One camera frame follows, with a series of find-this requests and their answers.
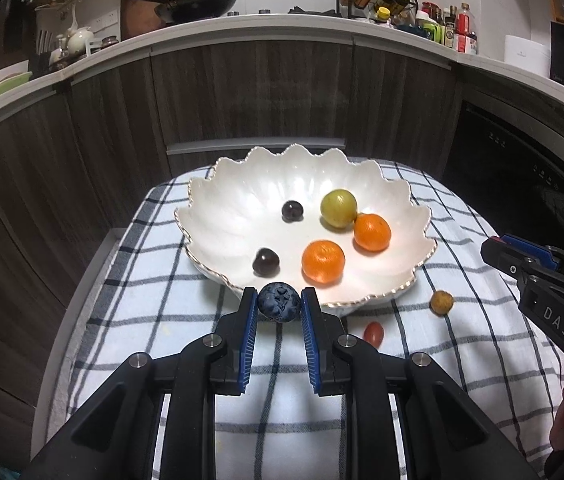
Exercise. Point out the orange mandarin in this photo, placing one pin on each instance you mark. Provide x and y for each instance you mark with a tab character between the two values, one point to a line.
372	232
323	261

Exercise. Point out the large dark blueberry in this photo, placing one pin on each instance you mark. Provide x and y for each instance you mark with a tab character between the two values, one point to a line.
278	302

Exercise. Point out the black built-in dishwasher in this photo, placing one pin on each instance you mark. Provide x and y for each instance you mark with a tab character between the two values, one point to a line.
512	175

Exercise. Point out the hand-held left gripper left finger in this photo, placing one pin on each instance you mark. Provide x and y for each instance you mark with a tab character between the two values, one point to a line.
248	340

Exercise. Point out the green container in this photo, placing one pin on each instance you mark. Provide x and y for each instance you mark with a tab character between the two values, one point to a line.
432	31

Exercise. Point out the green grape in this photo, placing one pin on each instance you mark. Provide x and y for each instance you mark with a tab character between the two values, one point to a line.
338	207

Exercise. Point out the red jar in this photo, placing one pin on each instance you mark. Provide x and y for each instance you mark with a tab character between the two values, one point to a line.
429	10

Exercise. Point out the white teapot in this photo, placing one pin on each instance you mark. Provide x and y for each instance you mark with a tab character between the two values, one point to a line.
80	40

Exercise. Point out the green board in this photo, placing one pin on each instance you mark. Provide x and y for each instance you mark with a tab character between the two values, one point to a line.
4	89

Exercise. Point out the dark red cherry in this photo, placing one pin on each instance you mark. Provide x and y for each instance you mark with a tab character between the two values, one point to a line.
292	210
266	262

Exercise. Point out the black wok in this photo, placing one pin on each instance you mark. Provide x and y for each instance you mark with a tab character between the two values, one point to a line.
201	5

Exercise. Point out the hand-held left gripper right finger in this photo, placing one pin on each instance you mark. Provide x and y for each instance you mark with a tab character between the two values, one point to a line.
310	340

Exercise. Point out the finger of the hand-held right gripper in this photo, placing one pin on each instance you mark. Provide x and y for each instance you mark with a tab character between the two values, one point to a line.
532	249
502	257

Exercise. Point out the checkered white cloth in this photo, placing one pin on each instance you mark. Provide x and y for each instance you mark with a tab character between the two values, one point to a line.
462	350

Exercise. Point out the white scalloped bowl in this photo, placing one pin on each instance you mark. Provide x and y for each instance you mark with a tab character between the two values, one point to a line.
242	210

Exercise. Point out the dark wood kitchen cabinet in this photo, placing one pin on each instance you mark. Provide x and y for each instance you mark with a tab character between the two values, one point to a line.
262	90

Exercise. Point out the red-label sauce bottle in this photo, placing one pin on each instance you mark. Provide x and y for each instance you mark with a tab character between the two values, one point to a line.
464	30

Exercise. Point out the red cherry tomato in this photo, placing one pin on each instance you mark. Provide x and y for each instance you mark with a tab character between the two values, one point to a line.
373	334

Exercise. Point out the yellow-capped jar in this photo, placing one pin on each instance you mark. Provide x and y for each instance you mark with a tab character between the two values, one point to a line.
383	15

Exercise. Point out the small yellow-brown fruit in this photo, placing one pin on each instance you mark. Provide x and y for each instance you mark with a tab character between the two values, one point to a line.
441	302

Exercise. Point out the wooden cutting board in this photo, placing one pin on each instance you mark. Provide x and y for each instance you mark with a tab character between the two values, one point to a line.
139	7

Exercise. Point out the white canister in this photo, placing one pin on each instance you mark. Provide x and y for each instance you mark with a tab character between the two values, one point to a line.
527	55

